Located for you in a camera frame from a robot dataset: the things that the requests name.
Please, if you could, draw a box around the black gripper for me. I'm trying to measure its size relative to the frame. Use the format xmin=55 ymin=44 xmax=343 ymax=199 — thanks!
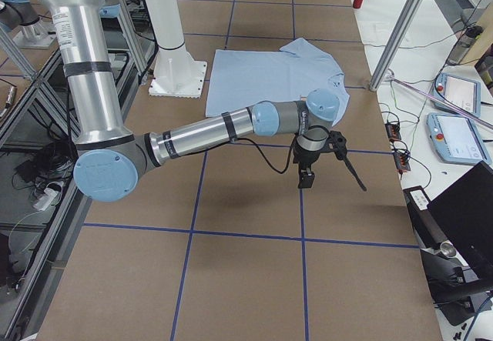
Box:
xmin=293 ymin=128 xmax=367 ymax=192

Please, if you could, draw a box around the light blue t-shirt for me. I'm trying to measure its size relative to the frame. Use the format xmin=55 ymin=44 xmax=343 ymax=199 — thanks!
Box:
xmin=205 ymin=38 xmax=350 ymax=124

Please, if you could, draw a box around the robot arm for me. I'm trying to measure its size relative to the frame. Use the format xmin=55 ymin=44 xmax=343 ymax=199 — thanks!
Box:
xmin=39 ymin=0 xmax=347 ymax=202
xmin=1 ymin=0 xmax=40 ymax=32

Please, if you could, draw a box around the red circuit board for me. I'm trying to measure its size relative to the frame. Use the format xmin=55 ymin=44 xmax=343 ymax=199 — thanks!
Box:
xmin=394 ymin=151 xmax=411 ymax=174
xmin=385 ymin=122 xmax=401 ymax=142

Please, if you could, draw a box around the metal grabber stick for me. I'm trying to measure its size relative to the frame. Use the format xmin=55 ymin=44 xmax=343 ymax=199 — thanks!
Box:
xmin=384 ymin=69 xmax=481 ymax=120

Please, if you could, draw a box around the near teach pendant tablet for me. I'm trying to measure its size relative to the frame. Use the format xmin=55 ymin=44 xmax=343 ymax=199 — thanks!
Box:
xmin=426 ymin=113 xmax=492 ymax=165

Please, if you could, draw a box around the teach pendant tablet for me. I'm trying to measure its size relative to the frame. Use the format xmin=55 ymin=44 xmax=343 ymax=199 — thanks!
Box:
xmin=426 ymin=113 xmax=492 ymax=165
xmin=432 ymin=73 xmax=481 ymax=117

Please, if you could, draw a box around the black laptop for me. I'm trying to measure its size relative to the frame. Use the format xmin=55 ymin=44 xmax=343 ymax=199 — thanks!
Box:
xmin=428 ymin=162 xmax=492 ymax=279

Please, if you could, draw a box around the far teach pendant tablet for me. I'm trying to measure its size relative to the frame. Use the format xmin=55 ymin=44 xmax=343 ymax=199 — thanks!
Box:
xmin=432 ymin=73 xmax=481 ymax=117

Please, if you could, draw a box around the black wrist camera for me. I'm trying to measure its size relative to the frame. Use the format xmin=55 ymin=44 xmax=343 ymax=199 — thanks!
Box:
xmin=297 ymin=168 xmax=315 ymax=189

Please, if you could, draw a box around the white camera mast with base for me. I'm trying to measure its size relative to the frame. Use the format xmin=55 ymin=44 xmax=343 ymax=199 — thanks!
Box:
xmin=146 ymin=0 xmax=207 ymax=98

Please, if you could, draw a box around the aluminium frame post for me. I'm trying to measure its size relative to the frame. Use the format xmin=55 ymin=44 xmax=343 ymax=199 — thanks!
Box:
xmin=369 ymin=0 xmax=423 ymax=92

